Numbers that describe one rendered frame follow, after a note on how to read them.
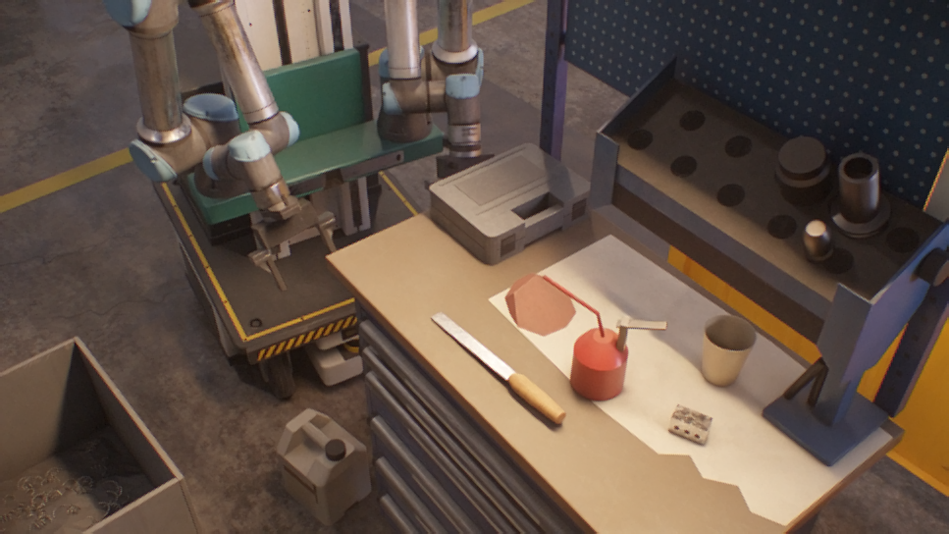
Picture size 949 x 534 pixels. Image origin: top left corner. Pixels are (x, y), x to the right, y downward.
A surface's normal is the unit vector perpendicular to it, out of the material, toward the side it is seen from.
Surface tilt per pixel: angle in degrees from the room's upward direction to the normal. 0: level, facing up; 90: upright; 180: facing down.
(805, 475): 0
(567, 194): 0
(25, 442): 90
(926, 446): 90
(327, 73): 90
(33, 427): 90
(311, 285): 0
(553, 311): 27
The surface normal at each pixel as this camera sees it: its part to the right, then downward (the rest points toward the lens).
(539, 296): 0.15, -0.58
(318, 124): 0.49, 0.58
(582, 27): -0.79, 0.40
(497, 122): 0.00, -0.75
